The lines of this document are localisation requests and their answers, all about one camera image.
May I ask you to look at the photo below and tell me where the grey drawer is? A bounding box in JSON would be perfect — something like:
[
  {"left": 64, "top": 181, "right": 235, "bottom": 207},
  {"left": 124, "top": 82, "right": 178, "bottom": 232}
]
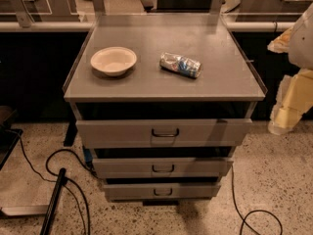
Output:
[
  {"left": 104, "top": 182, "right": 220, "bottom": 201},
  {"left": 76, "top": 118, "right": 252, "bottom": 149},
  {"left": 93, "top": 158, "right": 233, "bottom": 179}
]

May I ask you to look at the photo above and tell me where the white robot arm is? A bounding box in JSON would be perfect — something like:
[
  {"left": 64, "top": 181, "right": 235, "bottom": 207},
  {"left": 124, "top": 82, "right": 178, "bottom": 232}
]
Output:
[{"left": 268, "top": 4, "right": 313, "bottom": 135}]

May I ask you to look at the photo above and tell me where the grey drawer cabinet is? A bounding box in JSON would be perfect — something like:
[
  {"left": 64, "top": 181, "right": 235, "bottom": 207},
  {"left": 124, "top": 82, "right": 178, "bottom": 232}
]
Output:
[{"left": 62, "top": 13, "right": 268, "bottom": 208}]

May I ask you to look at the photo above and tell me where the crushed silver blue can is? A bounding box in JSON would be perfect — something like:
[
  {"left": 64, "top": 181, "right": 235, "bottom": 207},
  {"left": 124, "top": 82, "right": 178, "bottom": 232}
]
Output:
[{"left": 159, "top": 52, "right": 201, "bottom": 78}]

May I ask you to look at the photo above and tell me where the white paper bowl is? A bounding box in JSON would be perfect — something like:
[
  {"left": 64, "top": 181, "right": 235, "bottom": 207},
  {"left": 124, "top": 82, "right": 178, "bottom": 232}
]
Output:
[{"left": 90, "top": 47, "right": 137, "bottom": 76}]

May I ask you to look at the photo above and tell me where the black bar on floor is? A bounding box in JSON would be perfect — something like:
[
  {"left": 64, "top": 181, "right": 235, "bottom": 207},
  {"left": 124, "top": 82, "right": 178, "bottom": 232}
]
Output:
[{"left": 40, "top": 168, "right": 66, "bottom": 235}]

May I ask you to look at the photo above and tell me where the black tray left edge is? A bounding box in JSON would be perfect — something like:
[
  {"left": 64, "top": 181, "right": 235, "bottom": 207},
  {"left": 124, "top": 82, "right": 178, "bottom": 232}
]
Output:
[{"left": 0, "top": 129, "right": 22, "bottom": 170}]

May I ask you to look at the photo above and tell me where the black cable right floor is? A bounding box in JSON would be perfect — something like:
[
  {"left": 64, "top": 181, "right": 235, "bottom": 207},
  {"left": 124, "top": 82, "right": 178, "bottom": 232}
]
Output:
[{"left": 230, "top": 166, "right": 284, "bottom": 235}]

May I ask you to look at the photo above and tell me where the black cable floor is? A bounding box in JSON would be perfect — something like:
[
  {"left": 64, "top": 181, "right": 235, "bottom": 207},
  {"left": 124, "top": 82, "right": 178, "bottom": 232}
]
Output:
[
  {"left": 13, "top": 129, "right": 96, "bottom": 235},
  {"left": 230, "top": 166, "right": 284, "bottom": 235}
]

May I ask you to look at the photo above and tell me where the black cable left floor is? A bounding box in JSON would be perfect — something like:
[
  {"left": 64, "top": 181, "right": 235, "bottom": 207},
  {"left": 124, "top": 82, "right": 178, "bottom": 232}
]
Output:
[{"left": 13, "top": 129, "right": 96, "bottom": 235}]

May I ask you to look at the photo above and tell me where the white horizontal rail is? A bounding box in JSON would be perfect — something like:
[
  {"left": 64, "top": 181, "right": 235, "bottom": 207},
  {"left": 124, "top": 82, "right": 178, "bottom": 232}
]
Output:
[{"left": 0, "top": 22, "right": 293, "bottom": 32}]

